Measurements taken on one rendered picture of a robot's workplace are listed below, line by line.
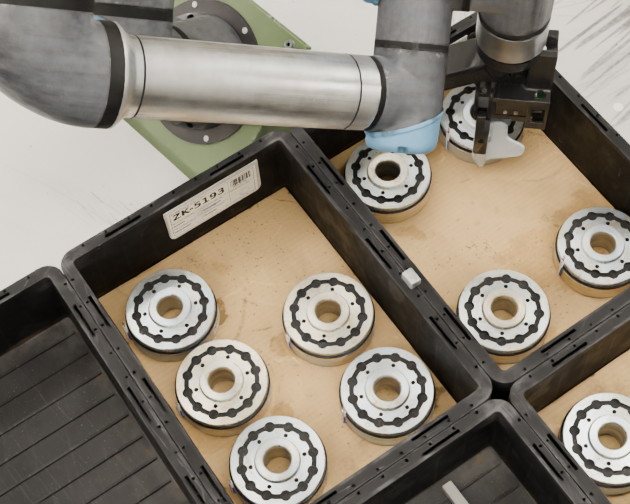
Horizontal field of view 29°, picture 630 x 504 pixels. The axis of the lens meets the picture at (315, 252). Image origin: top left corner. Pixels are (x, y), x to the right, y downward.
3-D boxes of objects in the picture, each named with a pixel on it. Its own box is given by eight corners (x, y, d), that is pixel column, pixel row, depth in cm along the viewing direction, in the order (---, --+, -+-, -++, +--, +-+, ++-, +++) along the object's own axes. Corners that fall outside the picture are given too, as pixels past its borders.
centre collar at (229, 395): (190, 376, 134) (190, 374, 134) (229, 352, 136) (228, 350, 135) (214, 411, 132) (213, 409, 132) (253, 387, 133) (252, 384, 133)
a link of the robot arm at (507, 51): (475, 38, 125) (480, -24, 129) (472, 65, 129) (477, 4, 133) (550, 44, 125) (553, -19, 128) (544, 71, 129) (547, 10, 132)
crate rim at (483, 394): (59, 268, 136) (54, 258, 134) (284, 135, 143) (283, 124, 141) (254, 566, 120) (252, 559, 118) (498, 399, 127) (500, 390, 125)
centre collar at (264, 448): (246, 452, 130) (245, 450, 129) (287, 430, 131) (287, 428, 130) (267, 492, 128) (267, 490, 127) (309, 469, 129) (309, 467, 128)
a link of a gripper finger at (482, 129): (485, 163, 142) (492, 107, 135) (471, 162, 142) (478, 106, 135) (487, 134, 145) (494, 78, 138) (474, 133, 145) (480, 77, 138)
